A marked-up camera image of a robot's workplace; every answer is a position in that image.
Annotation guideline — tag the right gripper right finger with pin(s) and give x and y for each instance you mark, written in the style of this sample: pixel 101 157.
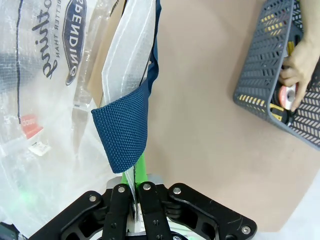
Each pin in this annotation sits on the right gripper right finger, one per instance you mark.
pixel 155 215

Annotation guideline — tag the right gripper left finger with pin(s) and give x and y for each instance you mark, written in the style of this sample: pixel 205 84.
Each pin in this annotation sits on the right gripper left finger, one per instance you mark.
pixel 117 212

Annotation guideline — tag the orange white tape roll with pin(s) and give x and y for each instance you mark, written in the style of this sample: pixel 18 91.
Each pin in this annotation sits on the orange white tape roll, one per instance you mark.
pixel 285 97

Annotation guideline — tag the dark grey perforated basket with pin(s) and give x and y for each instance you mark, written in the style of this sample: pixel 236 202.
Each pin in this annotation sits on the dark grey perforated basket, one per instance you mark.
pixel 260 62

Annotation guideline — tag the person's left forearm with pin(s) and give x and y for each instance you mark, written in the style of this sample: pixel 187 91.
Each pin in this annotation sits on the person's left forearm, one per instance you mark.
pixel 313 33

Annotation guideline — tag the person's left hand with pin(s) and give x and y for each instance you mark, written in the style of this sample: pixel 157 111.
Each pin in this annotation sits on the person's left hand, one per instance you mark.
pixel 305 62

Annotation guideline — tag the white paper label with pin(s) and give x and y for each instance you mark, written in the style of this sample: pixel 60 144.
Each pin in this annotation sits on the white paper label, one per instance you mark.
pixel 39 148

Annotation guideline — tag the red hang tag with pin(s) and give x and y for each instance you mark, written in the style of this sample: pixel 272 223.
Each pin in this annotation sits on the red hang tag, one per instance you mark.
pixel 31 125

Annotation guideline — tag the yellow black tape measure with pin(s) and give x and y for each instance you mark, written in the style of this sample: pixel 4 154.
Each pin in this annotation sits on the yellow black tape measure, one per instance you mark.
pixel 277 113

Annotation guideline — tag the yellow stick item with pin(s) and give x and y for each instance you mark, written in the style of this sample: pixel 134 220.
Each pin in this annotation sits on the yellow stick item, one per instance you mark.
pixel 290 48

